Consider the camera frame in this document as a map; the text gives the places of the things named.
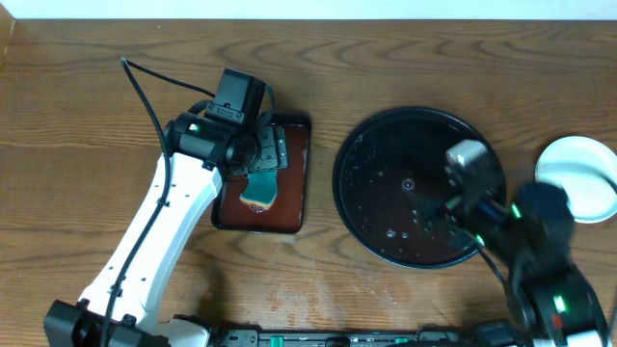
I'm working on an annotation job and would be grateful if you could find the green scrubbing sponge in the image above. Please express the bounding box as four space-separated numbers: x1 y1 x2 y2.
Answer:
240 171 278 210

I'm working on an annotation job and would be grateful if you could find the pale green plate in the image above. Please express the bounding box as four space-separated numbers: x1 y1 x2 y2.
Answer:
535 136 616 224

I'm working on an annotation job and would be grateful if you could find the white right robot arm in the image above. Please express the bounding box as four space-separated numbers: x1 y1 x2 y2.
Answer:
444 159 611 346

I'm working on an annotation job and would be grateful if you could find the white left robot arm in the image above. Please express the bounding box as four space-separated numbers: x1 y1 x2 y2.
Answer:
43 112 288 346

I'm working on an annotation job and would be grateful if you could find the black rectangular water tray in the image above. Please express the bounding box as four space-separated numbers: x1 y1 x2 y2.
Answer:
211 113 311 234

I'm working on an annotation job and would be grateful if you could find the round black serving tray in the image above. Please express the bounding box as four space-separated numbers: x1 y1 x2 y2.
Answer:
333 107 485 269

